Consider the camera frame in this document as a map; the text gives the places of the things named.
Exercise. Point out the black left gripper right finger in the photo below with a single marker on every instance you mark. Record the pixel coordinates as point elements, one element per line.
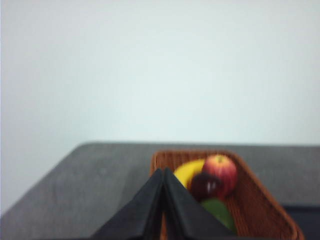
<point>185,217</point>

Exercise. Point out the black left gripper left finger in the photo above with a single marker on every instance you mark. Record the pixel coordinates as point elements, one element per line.
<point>140,220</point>

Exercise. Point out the green avocado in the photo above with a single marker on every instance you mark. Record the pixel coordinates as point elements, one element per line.
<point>220,212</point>

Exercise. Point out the dark purple plum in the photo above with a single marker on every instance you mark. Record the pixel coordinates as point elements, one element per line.
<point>206,186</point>

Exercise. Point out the yellow banana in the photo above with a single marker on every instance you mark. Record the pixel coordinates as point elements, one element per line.
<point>185,171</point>

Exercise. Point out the red yellow apple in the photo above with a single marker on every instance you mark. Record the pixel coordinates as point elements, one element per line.
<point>223,170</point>

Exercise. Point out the brown wicker basket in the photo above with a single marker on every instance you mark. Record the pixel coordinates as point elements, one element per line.
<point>255,207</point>

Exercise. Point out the black rectangular tray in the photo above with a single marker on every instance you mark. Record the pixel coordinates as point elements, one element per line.
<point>305,220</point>

